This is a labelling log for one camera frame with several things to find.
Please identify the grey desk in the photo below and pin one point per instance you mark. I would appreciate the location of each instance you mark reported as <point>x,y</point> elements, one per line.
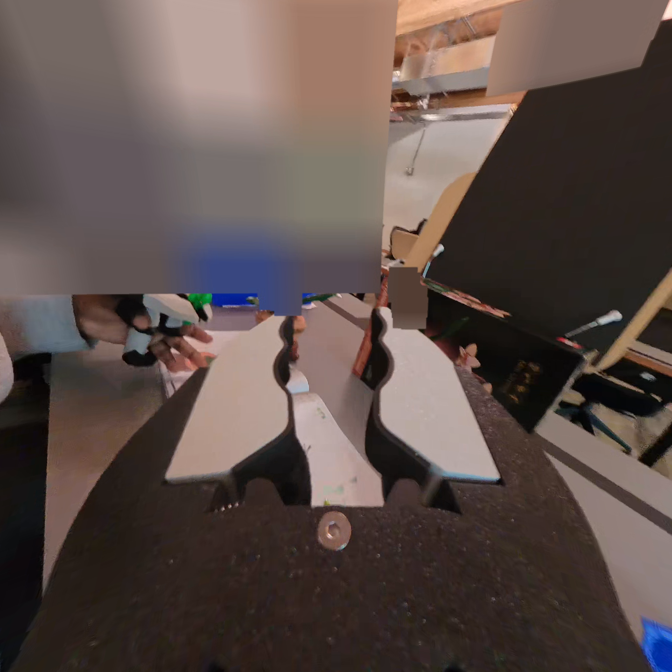
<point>94,420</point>

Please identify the blue plastic bin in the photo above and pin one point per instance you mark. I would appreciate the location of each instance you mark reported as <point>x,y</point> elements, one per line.
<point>659,645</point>

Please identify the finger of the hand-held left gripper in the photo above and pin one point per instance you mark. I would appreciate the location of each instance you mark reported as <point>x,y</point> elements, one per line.
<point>170,305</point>

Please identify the metal ceiling duct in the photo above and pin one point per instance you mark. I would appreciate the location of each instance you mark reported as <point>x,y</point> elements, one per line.
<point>446,71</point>

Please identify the person's left forearm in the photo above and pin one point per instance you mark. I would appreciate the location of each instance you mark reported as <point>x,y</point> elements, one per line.
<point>42,325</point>

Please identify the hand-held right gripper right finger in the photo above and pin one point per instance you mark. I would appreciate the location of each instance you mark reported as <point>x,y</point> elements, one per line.
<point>435,414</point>

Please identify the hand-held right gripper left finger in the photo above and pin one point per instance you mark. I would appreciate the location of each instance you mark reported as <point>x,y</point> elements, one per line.
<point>231,404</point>

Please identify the black board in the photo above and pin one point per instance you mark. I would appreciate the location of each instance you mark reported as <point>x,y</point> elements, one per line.
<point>567,199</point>

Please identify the white instruction booklet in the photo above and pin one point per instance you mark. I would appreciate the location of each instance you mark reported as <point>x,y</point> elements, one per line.
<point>336,451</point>

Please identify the dark brick set box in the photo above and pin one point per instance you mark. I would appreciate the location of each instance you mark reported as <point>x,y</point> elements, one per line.
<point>504,367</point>

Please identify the green brick stem assembly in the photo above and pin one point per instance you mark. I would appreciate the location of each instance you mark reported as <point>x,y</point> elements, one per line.
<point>200,300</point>

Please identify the person's left hand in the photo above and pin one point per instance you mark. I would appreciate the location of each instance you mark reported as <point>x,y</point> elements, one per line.
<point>97,315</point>

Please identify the tan plywood chair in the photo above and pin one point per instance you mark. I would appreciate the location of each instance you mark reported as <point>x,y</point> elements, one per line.
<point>446,220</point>

